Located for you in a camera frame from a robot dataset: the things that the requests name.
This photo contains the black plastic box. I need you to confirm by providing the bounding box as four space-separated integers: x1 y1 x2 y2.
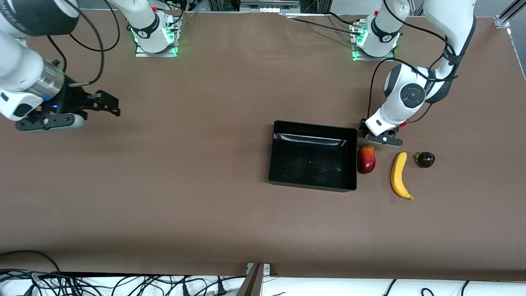
268 120 358 193

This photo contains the black cable with silver plug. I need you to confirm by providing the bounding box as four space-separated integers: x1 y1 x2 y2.
67 7 106 88

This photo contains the yellow banana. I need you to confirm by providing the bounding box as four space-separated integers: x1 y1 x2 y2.
390 152 415 201

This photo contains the black looped cable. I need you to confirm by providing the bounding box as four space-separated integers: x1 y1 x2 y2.
0 250 62 275

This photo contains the red yellow mango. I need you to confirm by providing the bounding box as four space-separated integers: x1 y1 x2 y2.
357 144 376 174

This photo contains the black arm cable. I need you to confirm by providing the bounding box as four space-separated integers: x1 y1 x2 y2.
368 0 459 124
46 36 67 63
69 0 121 53

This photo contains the aluminium profile rail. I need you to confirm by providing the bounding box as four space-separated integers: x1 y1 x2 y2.
495 0 526 29

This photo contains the dark purple eggplant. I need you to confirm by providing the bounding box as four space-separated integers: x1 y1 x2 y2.
414 151 436 169

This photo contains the grey camera pole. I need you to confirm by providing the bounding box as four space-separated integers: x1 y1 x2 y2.
236 263 264 296

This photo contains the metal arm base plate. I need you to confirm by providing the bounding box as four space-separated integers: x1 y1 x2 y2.
135 25 179 58
351 21 396 62

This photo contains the grey metal crossbar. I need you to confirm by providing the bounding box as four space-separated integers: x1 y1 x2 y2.
240 0 300 13

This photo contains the brown table cover sheet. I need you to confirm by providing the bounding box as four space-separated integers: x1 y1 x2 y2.
0 9 526 277

